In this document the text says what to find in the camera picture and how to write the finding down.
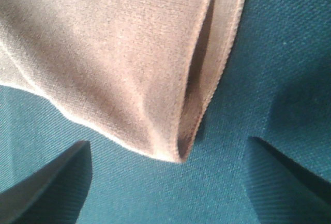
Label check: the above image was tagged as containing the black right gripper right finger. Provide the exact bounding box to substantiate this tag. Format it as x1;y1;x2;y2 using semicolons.
248;136;331;183

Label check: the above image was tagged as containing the brown microfiber towel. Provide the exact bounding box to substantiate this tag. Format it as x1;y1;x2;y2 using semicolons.
1;0;245;162

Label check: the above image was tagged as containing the black table cover cloth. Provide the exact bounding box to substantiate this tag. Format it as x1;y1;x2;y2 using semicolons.
1;0;330;223

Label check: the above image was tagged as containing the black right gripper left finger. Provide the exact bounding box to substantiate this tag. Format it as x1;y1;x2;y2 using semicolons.
1;141;93;223

